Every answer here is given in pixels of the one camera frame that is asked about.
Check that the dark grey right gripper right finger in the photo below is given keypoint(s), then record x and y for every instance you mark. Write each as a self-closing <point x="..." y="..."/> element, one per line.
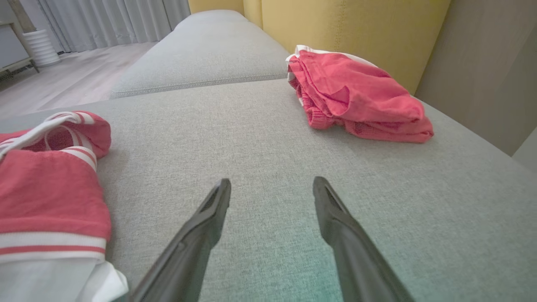
<point x="356" y="256"/>

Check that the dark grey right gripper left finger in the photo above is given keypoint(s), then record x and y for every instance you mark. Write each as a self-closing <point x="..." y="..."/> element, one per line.
<point x="191" y="243"/>

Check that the red shorts with white stripe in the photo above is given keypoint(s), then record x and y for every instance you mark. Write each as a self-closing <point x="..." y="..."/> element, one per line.
<point x="356" y="96"/>

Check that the large grey sofa seat cushion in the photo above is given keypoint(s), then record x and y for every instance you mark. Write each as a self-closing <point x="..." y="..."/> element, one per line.
<point x="260" y="138"/>

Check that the red jersey with white sleeves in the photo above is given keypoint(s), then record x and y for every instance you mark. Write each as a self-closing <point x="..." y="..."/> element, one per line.
<point x="50" y="193"/>

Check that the narrow grey sofa seat cushion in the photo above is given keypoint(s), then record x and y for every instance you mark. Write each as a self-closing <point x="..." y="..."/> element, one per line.
<point x="209" y="54"/>

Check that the yellow sofa backrest cushion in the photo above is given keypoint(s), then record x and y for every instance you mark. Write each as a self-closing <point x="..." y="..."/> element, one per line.
<point x="222" y="5"/>
<point x="369" y="29"/>

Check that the grey pleated curtain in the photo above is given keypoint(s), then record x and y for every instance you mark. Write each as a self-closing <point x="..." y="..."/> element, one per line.
<point x="105" y="21"/>

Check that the white ribbed cylinder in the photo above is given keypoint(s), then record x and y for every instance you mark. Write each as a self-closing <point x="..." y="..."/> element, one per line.
<point x="41" y="47"/>

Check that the grey cabinet with wooden post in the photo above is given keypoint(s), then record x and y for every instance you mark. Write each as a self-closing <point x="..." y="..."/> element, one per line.
<point x="12" y="46"/>

